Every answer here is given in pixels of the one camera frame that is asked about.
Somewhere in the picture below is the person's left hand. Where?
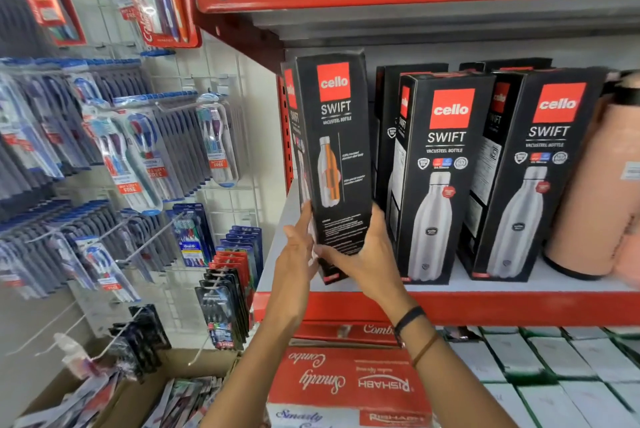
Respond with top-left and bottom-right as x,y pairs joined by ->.
270,200 -> 321,309

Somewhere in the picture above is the person's right hand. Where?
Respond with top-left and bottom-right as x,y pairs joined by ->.
312,203 -> 408,304

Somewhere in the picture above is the black box with orange bottle picture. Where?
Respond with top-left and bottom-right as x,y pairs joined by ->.
280,48 -> 374,286

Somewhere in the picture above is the person's left forearm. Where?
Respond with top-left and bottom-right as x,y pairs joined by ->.
199,299 -> 307,428

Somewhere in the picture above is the person's right forearm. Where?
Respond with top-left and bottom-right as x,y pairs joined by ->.
381,289 -> 519,428

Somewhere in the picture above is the row of dark blue toothbrush packs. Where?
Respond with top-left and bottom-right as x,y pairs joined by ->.
220,225 -> 264,291
166,202 -> 217,269

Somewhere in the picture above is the row of red toothbrush packs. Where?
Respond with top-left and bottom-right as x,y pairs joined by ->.
209,249 -> 252,293

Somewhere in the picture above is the black wristband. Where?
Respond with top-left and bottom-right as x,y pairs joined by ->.
393,305 -> 427,338

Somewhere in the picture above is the row of black toothbrush packs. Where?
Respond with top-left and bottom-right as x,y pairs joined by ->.
194,267 -> 251,352
107,304 -> 172,383

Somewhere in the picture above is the black box with steel bottle picture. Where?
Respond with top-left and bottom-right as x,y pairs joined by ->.
457,66 -> 609,284
386,71 -> 497,286

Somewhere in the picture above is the clear purple toothbrush pack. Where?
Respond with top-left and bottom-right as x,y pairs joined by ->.
196,92 -> 241,189

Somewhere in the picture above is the red and white carton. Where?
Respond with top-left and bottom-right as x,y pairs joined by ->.
266,346 -> 435,428

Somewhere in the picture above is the brown wrist thread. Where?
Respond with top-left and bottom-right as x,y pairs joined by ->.
411,332 -> 442,368

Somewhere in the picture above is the row of blue-topped toothbrush packs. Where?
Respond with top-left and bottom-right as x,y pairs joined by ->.
82,90 -> 213,217
0,57 -> 151,216

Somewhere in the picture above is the pile of loose toothbrush packs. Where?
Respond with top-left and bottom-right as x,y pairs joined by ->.
12,370 -> 123,428
141,376 -> 224,428

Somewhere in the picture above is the brown cardboard box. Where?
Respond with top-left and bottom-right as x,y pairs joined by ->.
17,347 -> 242,428

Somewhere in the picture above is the row of grey toothbrush packs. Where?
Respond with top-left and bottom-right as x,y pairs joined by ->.
0,199 -> 178,304

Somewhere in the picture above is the stack of white boxes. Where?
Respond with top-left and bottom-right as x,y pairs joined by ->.
444,326 -> 640,428

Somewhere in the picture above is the small clear packet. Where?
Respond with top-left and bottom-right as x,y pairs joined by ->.
52,332 -> 97,379

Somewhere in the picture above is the pink flask with black band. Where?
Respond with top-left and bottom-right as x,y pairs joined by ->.
543,71 -> 640,281

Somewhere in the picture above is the white wire grid panel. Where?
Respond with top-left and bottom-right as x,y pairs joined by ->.
45,0 -> 273,343

